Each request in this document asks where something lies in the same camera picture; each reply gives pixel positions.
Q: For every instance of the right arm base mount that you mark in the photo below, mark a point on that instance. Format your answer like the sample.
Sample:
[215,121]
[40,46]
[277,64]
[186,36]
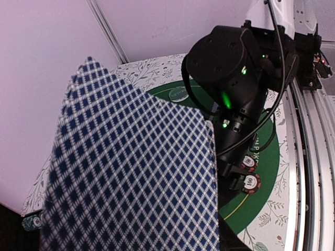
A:
[316,62]

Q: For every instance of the right poker chip stack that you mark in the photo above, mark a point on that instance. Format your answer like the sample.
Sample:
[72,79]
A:
[32,222]

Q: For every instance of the aluminium front rail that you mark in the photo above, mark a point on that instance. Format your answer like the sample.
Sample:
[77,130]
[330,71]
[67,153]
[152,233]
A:
[312,121]

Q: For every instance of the red black 100 chip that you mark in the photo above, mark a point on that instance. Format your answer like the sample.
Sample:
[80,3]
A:
[249,164]

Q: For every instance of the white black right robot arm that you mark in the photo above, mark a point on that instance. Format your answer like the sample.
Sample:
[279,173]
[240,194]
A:
[246,69]

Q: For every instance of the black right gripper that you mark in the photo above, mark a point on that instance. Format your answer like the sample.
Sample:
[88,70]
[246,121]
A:
[232,175]

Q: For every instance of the right aluminium frame post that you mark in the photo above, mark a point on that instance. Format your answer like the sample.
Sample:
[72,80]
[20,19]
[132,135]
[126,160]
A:
[108,31]

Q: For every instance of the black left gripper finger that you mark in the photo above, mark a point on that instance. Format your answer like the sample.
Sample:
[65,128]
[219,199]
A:
[228,240]

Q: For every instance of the round green poker mat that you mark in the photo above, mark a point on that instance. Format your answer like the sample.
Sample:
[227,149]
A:
[243,211]

